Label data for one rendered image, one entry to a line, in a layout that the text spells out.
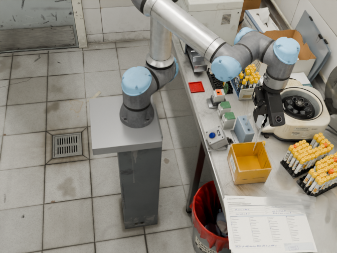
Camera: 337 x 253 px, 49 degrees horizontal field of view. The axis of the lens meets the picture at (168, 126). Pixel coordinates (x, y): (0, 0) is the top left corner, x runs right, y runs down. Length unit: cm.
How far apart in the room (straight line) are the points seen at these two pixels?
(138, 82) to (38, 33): 207
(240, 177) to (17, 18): 243
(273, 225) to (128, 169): 72
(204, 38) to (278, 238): 75
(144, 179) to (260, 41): 99
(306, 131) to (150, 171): 74
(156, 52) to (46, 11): 193
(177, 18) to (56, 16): 225
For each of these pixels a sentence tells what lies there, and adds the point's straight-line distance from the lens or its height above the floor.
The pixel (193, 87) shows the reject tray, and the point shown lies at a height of 88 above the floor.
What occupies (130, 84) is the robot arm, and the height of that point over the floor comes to 114.
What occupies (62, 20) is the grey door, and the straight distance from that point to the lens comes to 332.
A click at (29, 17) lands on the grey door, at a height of 34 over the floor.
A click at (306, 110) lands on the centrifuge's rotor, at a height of 98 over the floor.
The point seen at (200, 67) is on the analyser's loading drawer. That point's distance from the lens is 185.
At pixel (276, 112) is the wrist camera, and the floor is 127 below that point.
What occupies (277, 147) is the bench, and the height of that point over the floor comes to 88.
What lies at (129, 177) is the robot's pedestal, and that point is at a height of 57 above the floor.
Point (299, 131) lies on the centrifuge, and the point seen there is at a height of 95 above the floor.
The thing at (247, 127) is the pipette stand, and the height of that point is 98.
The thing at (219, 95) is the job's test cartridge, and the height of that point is 95.
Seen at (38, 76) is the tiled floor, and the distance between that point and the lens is 326.
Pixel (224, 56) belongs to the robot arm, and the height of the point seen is 147.
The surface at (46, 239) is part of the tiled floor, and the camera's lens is 238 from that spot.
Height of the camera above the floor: 212
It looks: 50 degrees down
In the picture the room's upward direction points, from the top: 5 degrees clockwise
